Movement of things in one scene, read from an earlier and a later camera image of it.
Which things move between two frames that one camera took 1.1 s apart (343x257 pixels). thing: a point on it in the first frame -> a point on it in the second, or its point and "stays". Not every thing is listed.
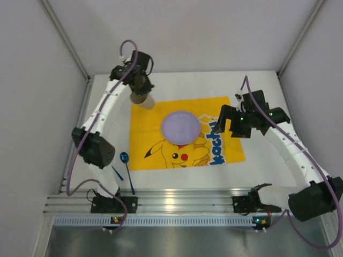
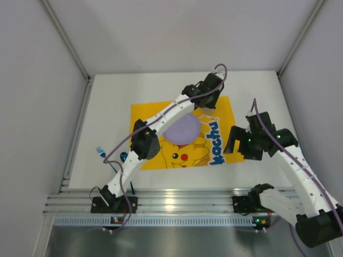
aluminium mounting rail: (153, 201) stays
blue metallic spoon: (124, 158) stays
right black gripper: (234, 123) -> (241, 143)
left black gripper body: (141, 87) -> (209, 99)
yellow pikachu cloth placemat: (149, 149) stays
